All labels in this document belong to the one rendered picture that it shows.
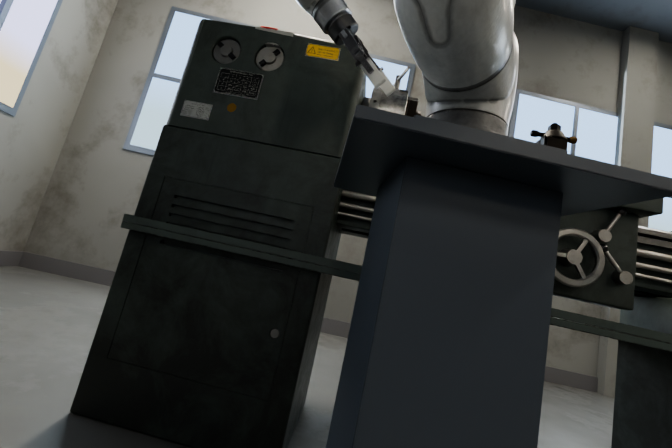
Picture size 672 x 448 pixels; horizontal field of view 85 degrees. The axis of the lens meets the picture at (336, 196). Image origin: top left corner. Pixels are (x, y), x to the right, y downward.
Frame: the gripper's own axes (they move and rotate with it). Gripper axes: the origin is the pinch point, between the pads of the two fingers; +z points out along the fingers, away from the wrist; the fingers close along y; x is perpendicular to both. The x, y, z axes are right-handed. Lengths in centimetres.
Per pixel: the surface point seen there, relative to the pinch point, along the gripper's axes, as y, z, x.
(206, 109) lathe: 4, -32, 49
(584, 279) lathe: 14, 70, -11
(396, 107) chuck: 31.9, 0.1, 3.1
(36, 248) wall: 99, -107, 304
